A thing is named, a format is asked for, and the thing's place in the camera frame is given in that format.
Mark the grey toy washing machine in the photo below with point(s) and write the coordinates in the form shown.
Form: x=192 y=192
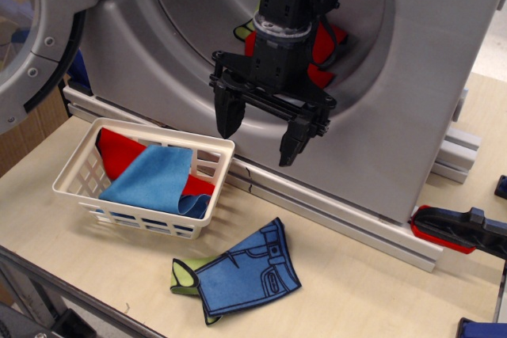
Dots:
x=397 y=85

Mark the round washing machine door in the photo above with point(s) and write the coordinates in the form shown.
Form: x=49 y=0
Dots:
x=39 y=40

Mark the light blue felt cloth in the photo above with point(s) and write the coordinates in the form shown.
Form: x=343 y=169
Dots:
x=156 y=180

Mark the red black clamp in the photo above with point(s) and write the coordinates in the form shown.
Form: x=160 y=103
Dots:
x=463 y=232

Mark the red felt cloth in basket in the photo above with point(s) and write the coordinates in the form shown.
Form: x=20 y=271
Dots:
x=118 y=152

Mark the blue felt jeans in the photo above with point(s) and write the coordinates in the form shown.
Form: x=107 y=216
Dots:
x=256 y=271

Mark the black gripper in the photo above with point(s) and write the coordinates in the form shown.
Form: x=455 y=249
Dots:
x=283 y=77

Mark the blue black clamp corner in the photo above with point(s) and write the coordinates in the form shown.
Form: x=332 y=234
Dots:
x=471 y=329

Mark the white aluminium base rail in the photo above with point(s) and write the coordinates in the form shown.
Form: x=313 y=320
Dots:
x=375 y=231

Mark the white plastic laundry basket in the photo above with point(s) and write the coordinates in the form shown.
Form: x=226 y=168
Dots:
x=84 y=178

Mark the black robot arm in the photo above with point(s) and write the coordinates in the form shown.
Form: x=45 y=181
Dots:
x=291 y=19

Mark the green felt garment on table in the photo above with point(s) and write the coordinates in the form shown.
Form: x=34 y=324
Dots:
x=184 y=279

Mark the black clamp part right edge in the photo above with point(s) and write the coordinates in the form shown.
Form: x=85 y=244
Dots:
x=501 y=187

